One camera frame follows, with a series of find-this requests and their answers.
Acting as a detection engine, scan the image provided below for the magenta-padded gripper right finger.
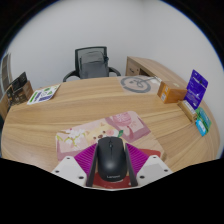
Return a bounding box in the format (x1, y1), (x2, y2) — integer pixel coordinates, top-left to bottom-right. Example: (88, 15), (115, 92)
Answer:
(124, 142), (174, 188)

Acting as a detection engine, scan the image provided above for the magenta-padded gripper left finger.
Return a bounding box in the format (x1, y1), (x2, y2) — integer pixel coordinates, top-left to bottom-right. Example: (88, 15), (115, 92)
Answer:
(50, 143), (99, 188)

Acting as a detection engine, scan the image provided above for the black computer mouse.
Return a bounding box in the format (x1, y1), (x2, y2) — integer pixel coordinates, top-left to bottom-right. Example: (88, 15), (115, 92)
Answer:
(95, 136), (129, 183)

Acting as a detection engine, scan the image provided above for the cartoon dog print mouse pad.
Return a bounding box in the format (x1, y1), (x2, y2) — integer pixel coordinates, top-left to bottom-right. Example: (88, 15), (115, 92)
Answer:
(54, 110), (166, 190)

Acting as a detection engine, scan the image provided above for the blue small package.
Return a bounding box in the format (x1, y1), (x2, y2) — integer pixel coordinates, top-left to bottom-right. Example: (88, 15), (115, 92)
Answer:
(194, 119), (208, 138)

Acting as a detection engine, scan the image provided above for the green small package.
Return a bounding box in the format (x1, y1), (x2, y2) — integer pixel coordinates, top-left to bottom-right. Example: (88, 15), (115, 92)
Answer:
(194, 107), (212, 130)

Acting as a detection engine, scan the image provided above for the white printed paper sheet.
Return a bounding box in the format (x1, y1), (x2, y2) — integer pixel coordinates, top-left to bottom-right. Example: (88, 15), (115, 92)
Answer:
(26, 83), (62, 106)

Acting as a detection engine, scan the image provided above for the orange-brown small box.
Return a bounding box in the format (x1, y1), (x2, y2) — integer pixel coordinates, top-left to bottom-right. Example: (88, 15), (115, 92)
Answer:
(157, 80), (188, 104)

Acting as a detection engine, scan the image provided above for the large brown cardboard box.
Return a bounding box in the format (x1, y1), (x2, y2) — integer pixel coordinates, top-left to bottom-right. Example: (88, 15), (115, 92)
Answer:
(4, 79), (34, 107)

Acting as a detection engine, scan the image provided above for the purple card package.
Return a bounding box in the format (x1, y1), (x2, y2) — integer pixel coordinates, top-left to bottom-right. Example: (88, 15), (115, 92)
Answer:
(183, 69), (209, 110)

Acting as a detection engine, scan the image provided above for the black open box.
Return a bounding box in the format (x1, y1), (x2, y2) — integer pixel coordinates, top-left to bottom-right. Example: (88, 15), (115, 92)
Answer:
(11, 71), (28, 93)

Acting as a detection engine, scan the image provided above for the wooden side desk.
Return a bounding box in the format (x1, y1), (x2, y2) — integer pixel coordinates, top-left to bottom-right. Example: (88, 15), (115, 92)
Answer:
(125, 55), (188, 88)

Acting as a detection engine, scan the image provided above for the grey backpack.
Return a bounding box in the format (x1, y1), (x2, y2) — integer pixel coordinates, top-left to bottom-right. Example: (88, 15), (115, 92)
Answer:
(78, 50), (110, 80)

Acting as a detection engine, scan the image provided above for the black mesh office chair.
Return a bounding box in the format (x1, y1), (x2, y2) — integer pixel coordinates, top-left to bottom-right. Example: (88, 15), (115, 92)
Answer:
(62, 45), (122, 83)

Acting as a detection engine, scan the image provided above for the wooden shelf unit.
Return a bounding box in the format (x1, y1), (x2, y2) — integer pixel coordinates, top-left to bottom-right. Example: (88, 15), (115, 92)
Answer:
(0, 53), (14, 91)

